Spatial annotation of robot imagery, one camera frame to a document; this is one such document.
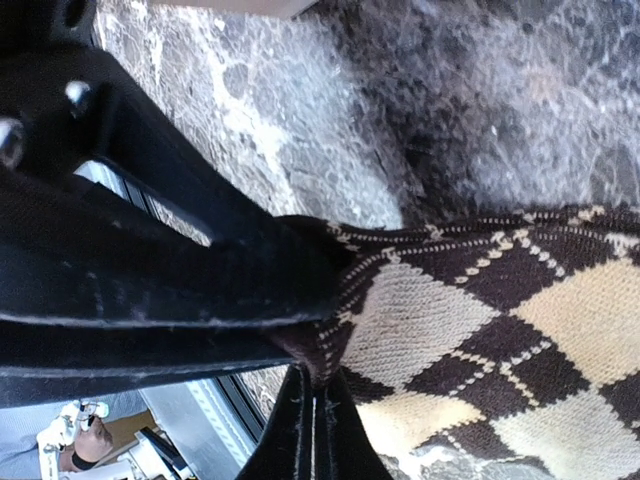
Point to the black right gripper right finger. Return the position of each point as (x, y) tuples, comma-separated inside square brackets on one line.
[(314, 434)]

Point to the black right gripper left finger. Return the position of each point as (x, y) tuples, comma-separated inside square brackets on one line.
[(95, 301)]

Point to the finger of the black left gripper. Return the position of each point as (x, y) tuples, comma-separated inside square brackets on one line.
[(78, 103)]

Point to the brown argyle sock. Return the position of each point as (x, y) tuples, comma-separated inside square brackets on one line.
[(512, 338)]

